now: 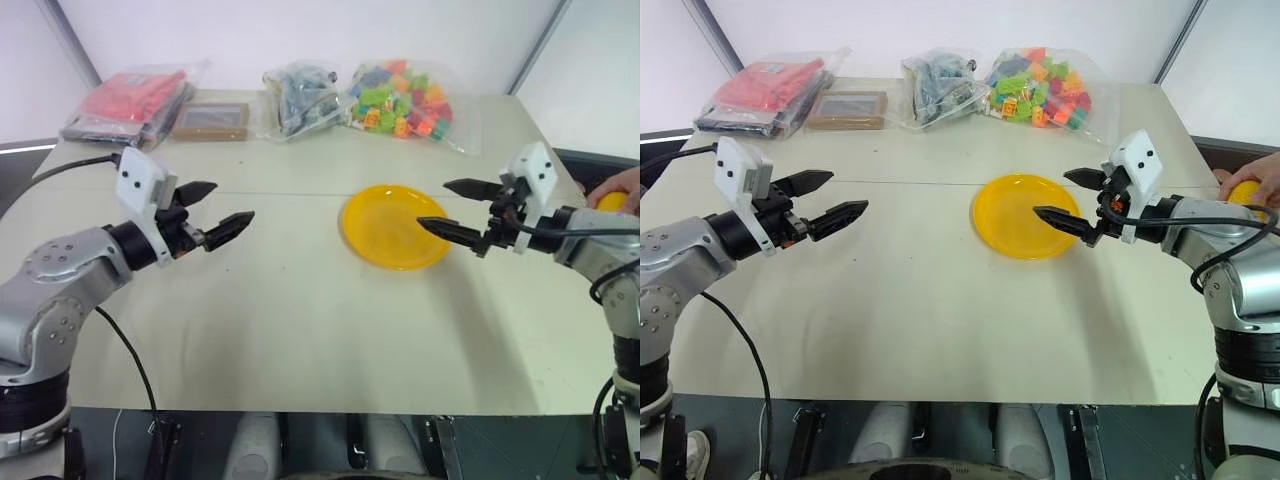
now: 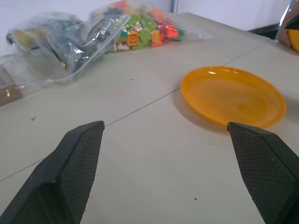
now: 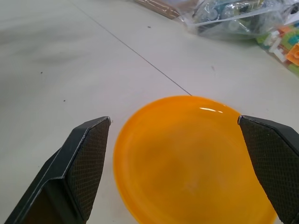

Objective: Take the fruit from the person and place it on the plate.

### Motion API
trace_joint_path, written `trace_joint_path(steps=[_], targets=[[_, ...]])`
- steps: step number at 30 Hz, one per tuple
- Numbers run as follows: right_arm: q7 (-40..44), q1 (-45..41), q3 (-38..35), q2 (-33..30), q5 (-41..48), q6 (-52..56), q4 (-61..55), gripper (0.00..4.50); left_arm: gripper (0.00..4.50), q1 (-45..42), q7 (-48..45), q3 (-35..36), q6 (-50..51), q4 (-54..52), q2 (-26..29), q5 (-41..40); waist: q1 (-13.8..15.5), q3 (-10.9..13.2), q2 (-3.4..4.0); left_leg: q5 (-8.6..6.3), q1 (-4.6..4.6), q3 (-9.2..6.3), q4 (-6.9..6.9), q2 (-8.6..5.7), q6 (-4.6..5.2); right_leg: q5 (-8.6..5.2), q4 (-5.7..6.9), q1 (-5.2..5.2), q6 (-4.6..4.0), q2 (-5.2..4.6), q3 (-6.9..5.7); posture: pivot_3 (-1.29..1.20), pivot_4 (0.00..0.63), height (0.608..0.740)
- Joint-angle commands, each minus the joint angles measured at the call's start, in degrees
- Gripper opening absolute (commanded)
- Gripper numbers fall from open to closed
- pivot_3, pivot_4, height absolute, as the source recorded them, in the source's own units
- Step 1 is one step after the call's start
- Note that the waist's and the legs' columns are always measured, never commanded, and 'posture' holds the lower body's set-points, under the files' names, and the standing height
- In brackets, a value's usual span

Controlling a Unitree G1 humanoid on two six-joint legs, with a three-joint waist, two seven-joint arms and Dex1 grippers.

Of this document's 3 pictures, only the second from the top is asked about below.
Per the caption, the clear bag of dark items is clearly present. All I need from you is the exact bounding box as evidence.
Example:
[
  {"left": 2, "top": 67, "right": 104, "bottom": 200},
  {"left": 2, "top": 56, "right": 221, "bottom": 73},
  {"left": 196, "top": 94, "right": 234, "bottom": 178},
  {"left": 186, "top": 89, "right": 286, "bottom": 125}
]
[{"left": 6, "top": 11, "right": 131, "bottom": 84}]

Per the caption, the shiny clear plastic packet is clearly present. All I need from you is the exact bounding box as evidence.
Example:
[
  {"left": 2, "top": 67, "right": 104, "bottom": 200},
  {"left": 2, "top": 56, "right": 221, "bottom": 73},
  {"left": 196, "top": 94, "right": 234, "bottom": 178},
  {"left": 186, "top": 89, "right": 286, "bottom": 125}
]
[{"left": 275, "top": 0, "right": 299, "bottom": 49}]

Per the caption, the brown cardboard box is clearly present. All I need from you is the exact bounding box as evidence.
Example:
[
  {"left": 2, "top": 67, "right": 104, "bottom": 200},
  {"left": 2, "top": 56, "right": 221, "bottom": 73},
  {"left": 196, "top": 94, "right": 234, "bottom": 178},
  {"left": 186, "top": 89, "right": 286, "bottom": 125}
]
[{"left": 0, "top": 65, "right": 24, "bottom": 107}]

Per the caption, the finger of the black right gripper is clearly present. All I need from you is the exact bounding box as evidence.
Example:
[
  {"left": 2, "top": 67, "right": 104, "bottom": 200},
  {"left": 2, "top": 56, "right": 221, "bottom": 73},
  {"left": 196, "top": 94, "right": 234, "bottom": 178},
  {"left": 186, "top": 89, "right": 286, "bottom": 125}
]
[{"left": 284, "top": 17, "right": 299, "bottom": 30}]

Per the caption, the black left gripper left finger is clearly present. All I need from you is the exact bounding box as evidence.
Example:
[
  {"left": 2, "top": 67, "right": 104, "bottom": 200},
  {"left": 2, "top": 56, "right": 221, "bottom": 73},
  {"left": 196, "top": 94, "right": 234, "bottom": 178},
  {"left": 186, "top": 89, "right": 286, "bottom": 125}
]
[{"left": 0, "top": 120, "right": 105, "bottom": 224}]

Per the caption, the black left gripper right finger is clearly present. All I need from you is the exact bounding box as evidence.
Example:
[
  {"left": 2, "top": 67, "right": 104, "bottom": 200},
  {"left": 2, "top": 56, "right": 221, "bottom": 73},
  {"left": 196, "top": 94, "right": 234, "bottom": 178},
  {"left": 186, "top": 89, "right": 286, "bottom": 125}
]
[{"left": 227, "top": 121, "right": 299, "bottom": 224}]

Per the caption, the orange plastic plate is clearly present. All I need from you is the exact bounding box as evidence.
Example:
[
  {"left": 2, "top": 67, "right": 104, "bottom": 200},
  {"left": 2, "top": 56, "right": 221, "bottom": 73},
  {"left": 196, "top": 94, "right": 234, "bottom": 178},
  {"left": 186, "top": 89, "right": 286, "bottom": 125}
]
[{"left": 181, "top": 66, "right": 287, "bottom": 129}]

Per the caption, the black background object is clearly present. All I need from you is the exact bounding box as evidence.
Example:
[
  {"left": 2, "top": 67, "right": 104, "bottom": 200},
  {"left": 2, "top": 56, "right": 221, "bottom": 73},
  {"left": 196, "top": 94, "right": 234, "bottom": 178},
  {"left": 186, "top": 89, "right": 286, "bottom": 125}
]
[{"left": 247, "top": 22, "right": 281, "bottom": 40}]

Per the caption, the clear bag of colourful blocks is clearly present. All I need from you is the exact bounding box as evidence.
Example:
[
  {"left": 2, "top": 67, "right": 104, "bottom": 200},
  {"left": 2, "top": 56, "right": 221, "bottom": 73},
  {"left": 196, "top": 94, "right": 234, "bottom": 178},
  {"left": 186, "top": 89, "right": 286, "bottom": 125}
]
[{"left": 88, "top": 0, "right": 213, "bottom": 52}]

